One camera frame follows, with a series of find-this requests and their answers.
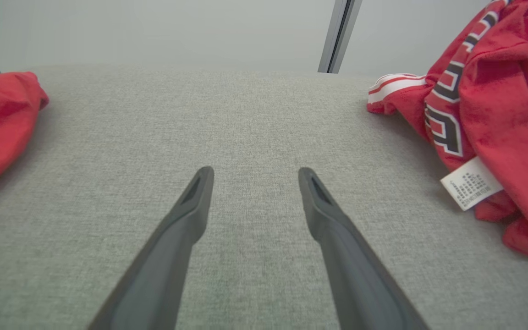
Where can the red basketball jersey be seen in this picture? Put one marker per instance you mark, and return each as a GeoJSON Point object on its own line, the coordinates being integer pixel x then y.
{"type": "Point", "coordinates": [507, 91]}

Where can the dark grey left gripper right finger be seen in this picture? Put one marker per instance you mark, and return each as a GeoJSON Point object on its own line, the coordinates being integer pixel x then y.
{"type": "Point", "coordinates": [360, 275]}

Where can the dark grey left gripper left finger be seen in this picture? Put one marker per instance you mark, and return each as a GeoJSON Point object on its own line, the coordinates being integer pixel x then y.
{"type": "Point", "coordinates": [163, 270]}

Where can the grey fabric sofa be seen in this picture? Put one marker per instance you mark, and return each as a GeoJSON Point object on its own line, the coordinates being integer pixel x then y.
{"type": "Point", "coordinates": [245, 119]}

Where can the grey wall partition post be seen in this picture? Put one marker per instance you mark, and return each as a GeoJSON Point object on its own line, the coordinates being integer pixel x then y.
{"type": "Point", "coordinates": [337, 36]}

